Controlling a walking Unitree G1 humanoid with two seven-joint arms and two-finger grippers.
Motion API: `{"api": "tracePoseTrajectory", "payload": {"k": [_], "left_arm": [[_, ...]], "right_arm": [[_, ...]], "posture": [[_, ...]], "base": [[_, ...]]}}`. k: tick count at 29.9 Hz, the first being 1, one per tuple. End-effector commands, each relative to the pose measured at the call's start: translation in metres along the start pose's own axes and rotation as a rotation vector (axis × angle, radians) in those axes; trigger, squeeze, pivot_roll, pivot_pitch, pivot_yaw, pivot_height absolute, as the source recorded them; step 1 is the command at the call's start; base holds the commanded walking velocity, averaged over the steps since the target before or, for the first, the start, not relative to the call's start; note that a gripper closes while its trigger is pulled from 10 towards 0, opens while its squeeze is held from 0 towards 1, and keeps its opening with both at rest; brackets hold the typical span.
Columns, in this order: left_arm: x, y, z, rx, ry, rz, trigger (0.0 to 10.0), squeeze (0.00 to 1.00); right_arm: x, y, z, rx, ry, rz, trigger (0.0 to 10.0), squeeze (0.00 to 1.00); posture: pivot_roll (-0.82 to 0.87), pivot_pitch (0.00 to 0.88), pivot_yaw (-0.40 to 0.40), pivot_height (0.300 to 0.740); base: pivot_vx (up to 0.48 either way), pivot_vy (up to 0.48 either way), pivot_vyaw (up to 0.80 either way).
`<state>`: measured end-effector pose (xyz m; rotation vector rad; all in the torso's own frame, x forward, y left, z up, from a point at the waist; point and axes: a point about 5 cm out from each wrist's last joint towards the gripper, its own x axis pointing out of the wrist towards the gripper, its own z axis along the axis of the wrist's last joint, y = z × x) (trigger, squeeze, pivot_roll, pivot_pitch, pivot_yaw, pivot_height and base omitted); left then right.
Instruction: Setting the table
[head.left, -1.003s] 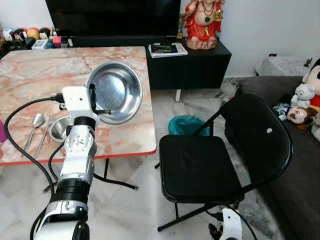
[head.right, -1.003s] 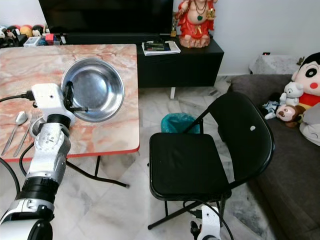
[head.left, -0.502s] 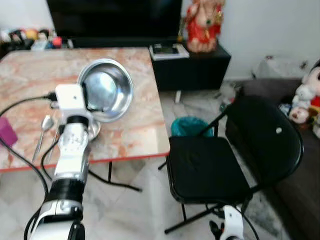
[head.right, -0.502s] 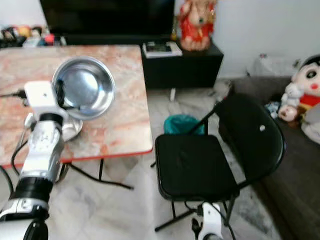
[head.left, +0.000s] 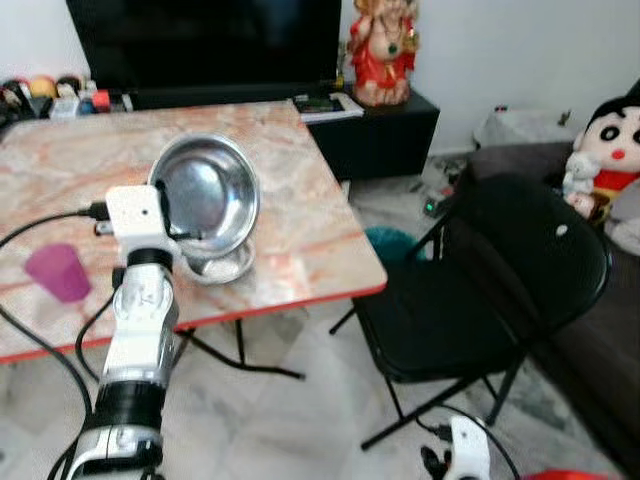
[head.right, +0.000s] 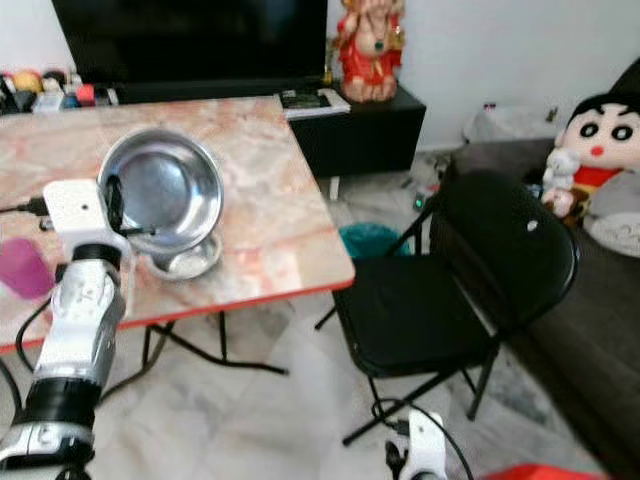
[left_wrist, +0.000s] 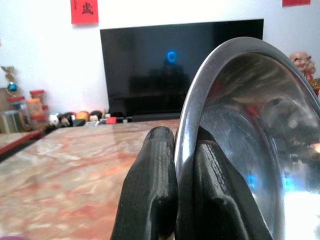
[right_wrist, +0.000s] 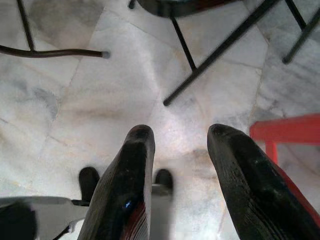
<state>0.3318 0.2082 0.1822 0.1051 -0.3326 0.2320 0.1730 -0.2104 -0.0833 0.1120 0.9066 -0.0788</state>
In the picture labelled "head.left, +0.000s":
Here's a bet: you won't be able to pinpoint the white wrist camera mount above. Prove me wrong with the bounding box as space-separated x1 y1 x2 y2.
104 184 183 264
449 416 492 480

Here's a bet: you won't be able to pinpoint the orange round toy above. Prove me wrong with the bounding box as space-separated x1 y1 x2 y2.
29 74 57 100

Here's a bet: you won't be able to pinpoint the dark grey sofa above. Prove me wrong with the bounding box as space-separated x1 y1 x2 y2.
468 140 640 473

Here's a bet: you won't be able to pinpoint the red plastic object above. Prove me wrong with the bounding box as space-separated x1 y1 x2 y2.
519 467 612 480

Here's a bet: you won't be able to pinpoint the cartoon boy plush doll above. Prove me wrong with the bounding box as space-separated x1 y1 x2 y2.
566 94 640 217

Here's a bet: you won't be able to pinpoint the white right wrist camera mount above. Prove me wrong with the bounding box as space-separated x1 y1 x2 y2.
449 416 492 480

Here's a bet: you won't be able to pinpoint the black folding table legs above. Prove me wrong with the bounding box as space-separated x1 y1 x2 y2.
168 317 307 382

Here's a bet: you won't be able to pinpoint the grey plastic bag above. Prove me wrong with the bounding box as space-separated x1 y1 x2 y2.
474 107 577 152

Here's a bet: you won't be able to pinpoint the small steel bowl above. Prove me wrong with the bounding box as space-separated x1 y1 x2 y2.
179 240 257 287

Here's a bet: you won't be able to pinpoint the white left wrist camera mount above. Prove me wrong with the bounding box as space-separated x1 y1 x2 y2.
104 184 183 264

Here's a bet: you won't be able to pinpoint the purple plastic cup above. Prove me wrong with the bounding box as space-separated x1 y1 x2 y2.
24 241 94 305

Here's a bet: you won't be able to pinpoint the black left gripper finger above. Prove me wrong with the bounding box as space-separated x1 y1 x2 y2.
156 177 177 240

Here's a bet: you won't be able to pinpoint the black flat television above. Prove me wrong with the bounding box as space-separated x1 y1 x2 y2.
64 0 344 92

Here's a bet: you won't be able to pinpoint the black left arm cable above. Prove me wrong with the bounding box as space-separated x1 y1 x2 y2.
0 202 112 480

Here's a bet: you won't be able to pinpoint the red and gold statue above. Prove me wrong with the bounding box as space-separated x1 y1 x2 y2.
346 0 422 109

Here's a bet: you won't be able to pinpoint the black folding chair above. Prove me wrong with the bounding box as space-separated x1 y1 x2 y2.
329 174 614 452

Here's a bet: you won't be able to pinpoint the teal plastic bin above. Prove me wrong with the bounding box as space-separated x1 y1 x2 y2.
362 226 422 267

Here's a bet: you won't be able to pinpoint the small white plush toy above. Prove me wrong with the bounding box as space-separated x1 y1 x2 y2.
562 151 602 217

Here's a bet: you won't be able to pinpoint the large steel bowl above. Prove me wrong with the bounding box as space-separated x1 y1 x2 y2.
147 132 262 262

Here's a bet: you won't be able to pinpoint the white flat book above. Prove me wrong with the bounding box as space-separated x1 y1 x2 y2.
292 92 365 124

